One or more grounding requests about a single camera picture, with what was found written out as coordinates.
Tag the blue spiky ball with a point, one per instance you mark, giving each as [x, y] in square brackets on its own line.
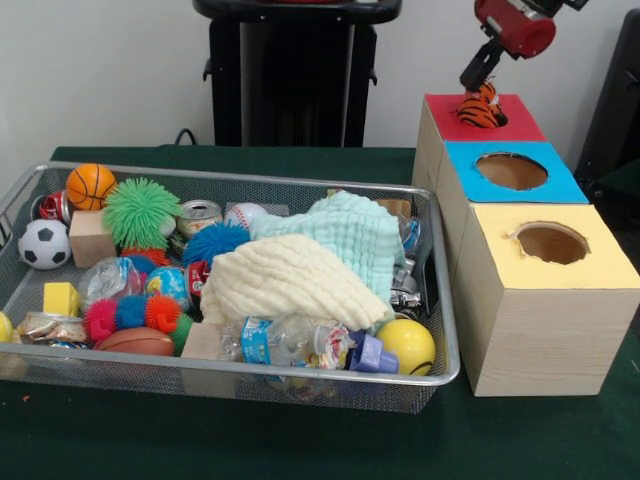
[210, 242]

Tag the green spiky ball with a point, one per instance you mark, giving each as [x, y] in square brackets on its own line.
[142, 212]

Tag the silver mesh bin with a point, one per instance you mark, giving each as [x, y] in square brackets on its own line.
[300, 385]

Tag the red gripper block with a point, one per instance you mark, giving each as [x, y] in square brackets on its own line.
[525, 30]

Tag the black stand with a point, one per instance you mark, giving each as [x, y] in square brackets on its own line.
[615, 125]

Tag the mint waffle cloth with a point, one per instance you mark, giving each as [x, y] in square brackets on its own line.
[350, 230]

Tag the crushed clear plastic bottle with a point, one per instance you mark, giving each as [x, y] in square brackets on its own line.
[280, 340]
[107, 280]

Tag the silver drink can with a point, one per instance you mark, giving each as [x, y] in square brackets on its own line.
[200, 217]

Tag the black white soccer ball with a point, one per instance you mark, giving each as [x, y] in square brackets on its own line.
[44, 245]

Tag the yellow plastic block toy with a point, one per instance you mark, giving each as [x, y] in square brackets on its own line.
[61, 300]

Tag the cream waffle cloth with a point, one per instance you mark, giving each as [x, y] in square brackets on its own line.
[290, 280]

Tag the plain wooden block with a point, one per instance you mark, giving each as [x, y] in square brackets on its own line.
[200, 342]
[92, 240]

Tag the white baseball toy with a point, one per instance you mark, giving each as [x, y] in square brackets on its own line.
[245, 215]

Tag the plain yellow ball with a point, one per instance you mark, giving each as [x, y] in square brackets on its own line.
[5, 327]

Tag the dark green tablecloth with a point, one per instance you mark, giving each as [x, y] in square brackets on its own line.
[300, 445]

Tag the yellow smiley ball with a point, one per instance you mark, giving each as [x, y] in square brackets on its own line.
[407, 345]

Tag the red drink can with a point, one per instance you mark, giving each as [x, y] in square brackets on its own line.
[54, 206]

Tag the multicolour spiky caterpillar toy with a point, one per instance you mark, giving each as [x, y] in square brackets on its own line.
[132, 312]

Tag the silver metallic toy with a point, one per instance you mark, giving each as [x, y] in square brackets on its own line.
[404, 295]

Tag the blue globe ball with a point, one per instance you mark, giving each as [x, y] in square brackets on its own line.
[167, 285]

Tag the wooden three-hole box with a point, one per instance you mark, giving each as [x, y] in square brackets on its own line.
[550, 340]

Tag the striped tiger plush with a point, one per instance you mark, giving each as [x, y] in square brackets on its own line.
[477, 112]

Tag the brown football toy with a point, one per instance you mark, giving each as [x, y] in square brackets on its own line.
[135, 342]

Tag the orange basketball toy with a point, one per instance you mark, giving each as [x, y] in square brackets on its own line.
[90, 186]

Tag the purple plastic toy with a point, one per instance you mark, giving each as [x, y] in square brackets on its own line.
[372, 355]

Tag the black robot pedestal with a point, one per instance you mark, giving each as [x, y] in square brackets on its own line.
[295, 75]

